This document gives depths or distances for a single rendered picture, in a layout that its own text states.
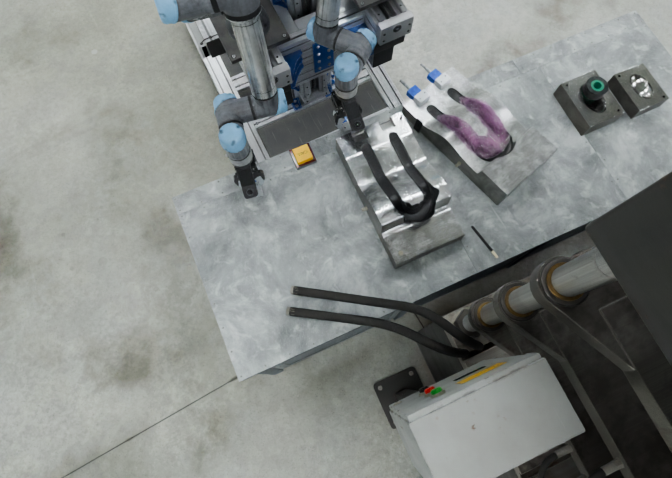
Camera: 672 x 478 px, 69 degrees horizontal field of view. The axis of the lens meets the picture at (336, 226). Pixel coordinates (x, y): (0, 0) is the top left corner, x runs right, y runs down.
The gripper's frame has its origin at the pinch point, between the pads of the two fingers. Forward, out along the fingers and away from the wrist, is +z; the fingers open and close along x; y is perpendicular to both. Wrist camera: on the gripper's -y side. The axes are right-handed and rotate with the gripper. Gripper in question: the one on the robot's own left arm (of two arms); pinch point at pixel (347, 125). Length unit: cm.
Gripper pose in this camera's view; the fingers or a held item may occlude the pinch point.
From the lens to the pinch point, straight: 184.9
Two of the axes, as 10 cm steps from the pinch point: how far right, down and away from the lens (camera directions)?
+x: -9.2, 3.7, -1.0
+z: 0.1, 3.0, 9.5
